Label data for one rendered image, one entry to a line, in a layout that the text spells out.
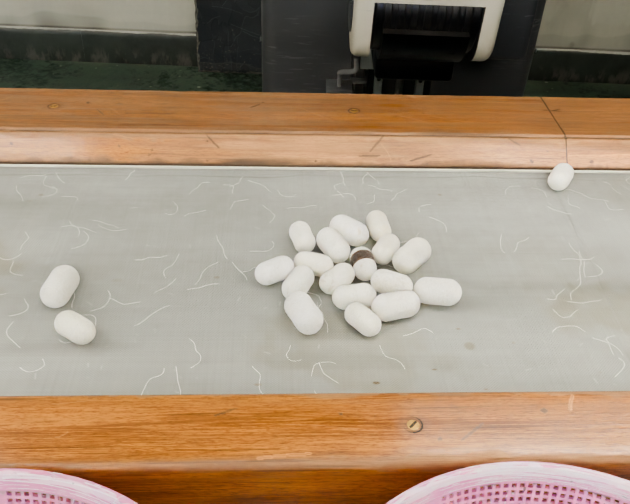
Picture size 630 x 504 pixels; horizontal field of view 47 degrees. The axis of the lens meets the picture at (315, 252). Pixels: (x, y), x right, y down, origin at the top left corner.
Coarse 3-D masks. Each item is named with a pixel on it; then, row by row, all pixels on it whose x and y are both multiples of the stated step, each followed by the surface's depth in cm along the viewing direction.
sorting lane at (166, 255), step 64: (0, 192) 64; (64, 192) 65; (128, 192) 65; (192, 192) 65; (256, 192) 66; (320, 192) 66; (384, 192) 67; (448, 192) 67; (512, 192) 68; (576, 192) 68; (0, 256) 57; (64, 256) 57; (128, 256) 58; (192, 256) 58; (256, 256) 58; (448, 256) 59; (512, 256) 60; (576, 256) 60; (0, 320) 52; (128, 320) 52; (192, 320) 52; (256, 320) 53; (448, 320) 53; (512, 320) 54; (576, 320) 54; (0, 384) 47; (64, 384) 47; (128, 384) 47; (192, 384) 48; (256, 384) 48; (320, 384) 48; (384, 384) 48; (448, 384) 48; (512, 384) 49; (576, 384) 49
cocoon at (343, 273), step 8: (344, 264) 55; (328, 272) 54; (336, 272) 54; (344, 272) 55; (352, 272) 55; (320, 280) 54; (328, 280) 54; (336, 280) 54; (344, 280) 55; (352, 280) 55; (328, 288) 54
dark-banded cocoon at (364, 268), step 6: (360, 246) 57; (354, 252) 57; (366, 258) 56; (354, 264) 56; (360, 264) 56; (366, 264) 55; (372, 264) 56; (354, 270) 56; (360, 270) 55; (366, 270) 55; (372, 270) 56; (360, 276) 56; (366, 276) 56
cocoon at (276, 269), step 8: (280, 256) 56; (264, 264) 55; (272, 264) 55; (280, 264) 55; (288, 264) 55; (256, 272) 55; (264, 272) 54; (272, 272) 55; (280, 272) 55; (288, 272) 55; (264, 280) 55; (272, 280) 55; (280, 280) 55
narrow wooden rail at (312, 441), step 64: (0, 448) 40; (64, 448) 40; (128, 448) 40; (192, 448) 41; (256, 448) 41; (320, 448) 41; (384, 448) 41; (448, 448) 41; (512, 448) 41; (576, 448) 42
